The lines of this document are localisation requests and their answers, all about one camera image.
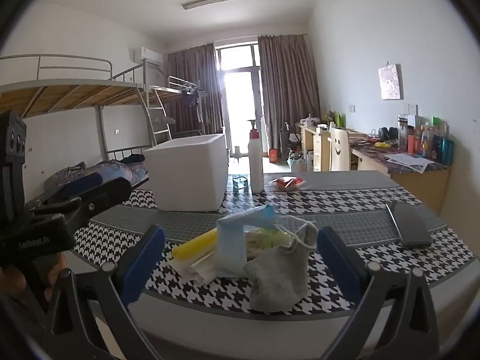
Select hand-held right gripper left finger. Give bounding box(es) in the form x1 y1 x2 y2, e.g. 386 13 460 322
45 225 166 360

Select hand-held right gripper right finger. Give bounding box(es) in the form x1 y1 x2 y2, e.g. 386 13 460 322
316 226 439 360

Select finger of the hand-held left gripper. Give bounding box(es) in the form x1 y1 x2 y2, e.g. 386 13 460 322
41 172 104 206
32 177 133 230

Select yellow foam net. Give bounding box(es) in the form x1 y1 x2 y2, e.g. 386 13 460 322
172 229 219 260

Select white paper napkin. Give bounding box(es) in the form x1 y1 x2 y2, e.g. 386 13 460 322
174 253 241 284

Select grey sock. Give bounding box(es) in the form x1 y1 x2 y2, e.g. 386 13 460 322
244 222 319 313

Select white foam box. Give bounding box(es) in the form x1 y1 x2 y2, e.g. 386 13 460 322
143 134 230 212

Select blue face mask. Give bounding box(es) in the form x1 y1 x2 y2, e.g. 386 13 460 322
217 204 276 276

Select person's left hand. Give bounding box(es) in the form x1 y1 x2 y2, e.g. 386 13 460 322
0 253 67 313

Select rolled blue bedding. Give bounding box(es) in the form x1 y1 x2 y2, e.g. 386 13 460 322
45 160 147 192

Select houndstooth tablecloth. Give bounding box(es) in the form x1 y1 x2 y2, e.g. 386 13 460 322
73 170 479 316

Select clear green plastic bag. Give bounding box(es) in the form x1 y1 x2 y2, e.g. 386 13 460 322
244 225 301 252

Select black phone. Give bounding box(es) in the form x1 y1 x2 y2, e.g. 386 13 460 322
386 200 432 249

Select metal bunk ladder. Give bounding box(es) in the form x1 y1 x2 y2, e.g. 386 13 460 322
140 82 173 147

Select metal bunk bed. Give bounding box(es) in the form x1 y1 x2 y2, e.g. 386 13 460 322
0 54 151 196
150 76 207 139

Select red snack packet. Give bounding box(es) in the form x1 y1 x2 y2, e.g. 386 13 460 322
267 175 310 192

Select wooden desk with patterned cover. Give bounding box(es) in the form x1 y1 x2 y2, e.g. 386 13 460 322
350 137 451 214

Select wooden smiley chair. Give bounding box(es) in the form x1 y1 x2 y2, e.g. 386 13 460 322
328 127 353 173

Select plain wooden desk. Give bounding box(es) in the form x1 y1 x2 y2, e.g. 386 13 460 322
300 122 353 173

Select hanging dark clothes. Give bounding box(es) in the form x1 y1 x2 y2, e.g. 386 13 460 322
180 86 205 124

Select loose papers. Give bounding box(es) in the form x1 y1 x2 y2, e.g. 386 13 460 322
386 153 436 174

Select white pump bottle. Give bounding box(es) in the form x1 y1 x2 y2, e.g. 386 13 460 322
245 119 265 193

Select brown curtain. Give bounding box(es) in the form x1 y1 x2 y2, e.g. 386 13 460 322
167 43 220 139
258 34 321 158

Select white air conditioner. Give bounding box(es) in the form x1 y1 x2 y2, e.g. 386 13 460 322
133 47 164 67

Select row of bottles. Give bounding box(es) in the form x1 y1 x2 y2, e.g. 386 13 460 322
397 114 454 166

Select glass balcony door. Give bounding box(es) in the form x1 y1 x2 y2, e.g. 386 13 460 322
217 43 263 154

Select ceiling light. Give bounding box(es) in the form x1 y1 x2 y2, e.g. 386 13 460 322
182 0 251 10

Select pink wall picture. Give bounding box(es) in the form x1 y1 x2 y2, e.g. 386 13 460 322
378 64 403 100

